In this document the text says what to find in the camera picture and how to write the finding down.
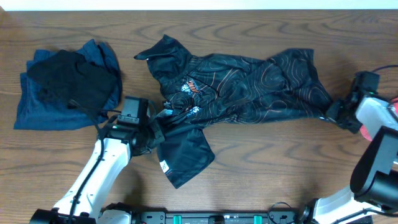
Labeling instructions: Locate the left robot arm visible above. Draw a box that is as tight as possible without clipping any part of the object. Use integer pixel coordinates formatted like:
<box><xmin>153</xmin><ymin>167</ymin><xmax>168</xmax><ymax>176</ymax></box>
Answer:
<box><xmin>29</xmin><ymin>116</ymin><xmax>164</xmax><ymax>224</ymax></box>

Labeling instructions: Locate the folded navy blue garment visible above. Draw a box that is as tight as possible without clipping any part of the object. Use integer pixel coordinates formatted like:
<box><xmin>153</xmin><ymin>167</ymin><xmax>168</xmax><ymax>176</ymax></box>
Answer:
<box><xmin>14</xmin><ymin>39</ymin><xmax>123</xmax><ymax>131</ymax></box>

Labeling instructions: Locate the black orange patterned jersey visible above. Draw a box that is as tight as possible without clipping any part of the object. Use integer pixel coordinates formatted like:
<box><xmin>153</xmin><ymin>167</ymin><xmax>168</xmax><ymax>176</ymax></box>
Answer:
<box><xmin>136</xmin><ymin>35</ymin><xmax>331</xmax><ymax>188</ymax></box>

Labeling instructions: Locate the folded black garment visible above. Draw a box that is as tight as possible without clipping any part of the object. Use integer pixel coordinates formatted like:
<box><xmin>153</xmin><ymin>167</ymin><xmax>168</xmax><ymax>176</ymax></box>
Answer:
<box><xmin>27</xmin><ymin>50</ymin><xmax>119</xmax><ymax>117</ymax></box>

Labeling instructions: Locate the red t-shirt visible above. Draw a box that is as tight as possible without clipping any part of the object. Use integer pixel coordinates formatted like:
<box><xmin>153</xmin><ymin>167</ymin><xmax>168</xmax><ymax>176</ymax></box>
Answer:
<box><xmin>356</xmin><ymin>97</ymin><xmax>397</xmax><ymax>141</ymax></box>

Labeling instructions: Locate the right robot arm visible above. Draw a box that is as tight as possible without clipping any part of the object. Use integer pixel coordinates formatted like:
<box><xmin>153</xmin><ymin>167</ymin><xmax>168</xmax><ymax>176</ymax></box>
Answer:
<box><xmin>301</xmin><ymin>93</ymin><xmax>397</xmax><ymax>223</ymax></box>

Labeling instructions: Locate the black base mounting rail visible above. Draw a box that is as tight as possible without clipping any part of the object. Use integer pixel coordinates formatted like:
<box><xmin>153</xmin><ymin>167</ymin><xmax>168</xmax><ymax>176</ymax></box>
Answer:
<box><xmin>99</xmin><ymin>202</ymin><xmax>312</xmax><ymax>224</ymax></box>

